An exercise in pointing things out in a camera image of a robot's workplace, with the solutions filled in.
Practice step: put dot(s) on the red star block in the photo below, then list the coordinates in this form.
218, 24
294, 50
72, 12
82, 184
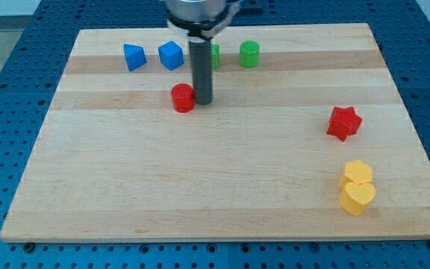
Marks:
343, 122

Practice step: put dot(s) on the green block behind rod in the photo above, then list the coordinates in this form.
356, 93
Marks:
215, 56

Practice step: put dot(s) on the light wooden board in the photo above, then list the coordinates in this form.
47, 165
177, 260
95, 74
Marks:
114, 162

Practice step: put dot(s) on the green cylinder block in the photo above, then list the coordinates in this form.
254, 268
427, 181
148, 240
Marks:
249, 54

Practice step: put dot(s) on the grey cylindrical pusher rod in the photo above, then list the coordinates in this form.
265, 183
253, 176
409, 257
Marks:
201, 69

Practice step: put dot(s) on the yellow heart block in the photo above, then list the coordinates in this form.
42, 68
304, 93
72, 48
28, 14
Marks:
355, 198

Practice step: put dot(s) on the yellow hexagon block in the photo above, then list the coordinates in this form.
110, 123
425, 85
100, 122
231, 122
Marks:
356, 172

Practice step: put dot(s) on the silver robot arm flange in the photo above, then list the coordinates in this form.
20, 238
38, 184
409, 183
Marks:
200, 20

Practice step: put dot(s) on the red cylinder block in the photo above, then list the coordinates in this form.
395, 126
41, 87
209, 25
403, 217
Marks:
182, 98

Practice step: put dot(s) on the blue cube block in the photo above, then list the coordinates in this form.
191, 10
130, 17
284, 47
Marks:
171, 55

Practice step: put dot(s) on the blue triangular prism block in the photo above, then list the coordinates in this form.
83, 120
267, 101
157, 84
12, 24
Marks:
134, 56

